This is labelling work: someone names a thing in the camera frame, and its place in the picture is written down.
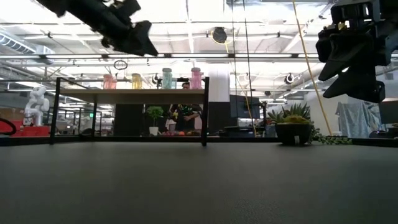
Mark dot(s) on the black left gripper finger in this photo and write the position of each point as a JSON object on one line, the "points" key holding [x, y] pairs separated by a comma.
{"points": [[144, 40], [124, 43]]}

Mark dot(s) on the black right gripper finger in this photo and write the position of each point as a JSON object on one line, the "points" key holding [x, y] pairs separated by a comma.
{"points": [[348, 49], [360, 87]]}

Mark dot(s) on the yellow pill bottle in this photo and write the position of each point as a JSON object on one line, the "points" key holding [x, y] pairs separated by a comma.
{"points": [[136, 81]]}

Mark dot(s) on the red pill bottle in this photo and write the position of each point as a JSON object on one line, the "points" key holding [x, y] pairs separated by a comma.
{"points": [[107, 82], [114, 84]]}

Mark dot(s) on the pink pill bottle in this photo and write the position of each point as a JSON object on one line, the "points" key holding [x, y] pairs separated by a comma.
{"points": [[196, 79]]}

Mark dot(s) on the wooden shelf black metal legs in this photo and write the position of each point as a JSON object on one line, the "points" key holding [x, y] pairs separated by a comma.
{"points": [[130, 96]]}

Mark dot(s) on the grey cloth cover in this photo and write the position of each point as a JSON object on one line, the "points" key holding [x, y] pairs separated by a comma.
{"points": [[354, 119]]}

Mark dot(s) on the small tree white pot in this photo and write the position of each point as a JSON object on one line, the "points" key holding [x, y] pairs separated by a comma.
{"points": [[154, 112]]}

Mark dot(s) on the black cabinet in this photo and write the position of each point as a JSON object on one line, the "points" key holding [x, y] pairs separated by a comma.
{"points": [[127, 119]]}

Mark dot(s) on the succulent plant black pot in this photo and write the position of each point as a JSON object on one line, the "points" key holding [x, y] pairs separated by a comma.
{"points": [[292, 132]]}

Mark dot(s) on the person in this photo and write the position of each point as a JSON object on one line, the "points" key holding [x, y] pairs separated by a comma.
{"points": [[186, 113]]}

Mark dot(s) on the black computer monitor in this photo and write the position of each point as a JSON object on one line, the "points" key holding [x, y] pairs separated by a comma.
{"points": [[244, 107]]}

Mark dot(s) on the red storage bins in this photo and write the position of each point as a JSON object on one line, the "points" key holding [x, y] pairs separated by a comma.
{"points": [[31, 131]]}

